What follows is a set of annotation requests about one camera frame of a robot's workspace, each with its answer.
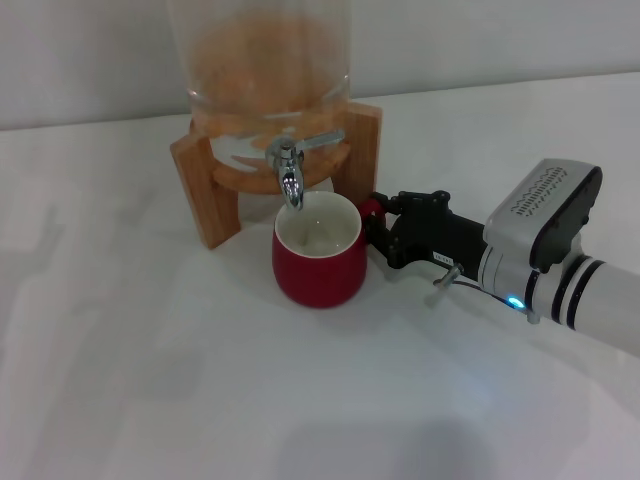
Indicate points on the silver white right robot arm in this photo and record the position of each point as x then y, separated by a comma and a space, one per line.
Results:
600, 310

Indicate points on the clear glass dispenser jar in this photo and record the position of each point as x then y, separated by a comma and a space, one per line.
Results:
260, 60

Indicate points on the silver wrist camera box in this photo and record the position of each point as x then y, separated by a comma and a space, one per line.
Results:
545, 215

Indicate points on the wooden dispenser stand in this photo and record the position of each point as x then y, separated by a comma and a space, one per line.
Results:
210, 200

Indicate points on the chrome faucet with lever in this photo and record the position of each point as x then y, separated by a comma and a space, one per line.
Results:
291, 185

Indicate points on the red cup white inside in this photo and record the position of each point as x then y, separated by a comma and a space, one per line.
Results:
320, 280

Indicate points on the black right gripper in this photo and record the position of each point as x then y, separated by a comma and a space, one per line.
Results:
440, 240

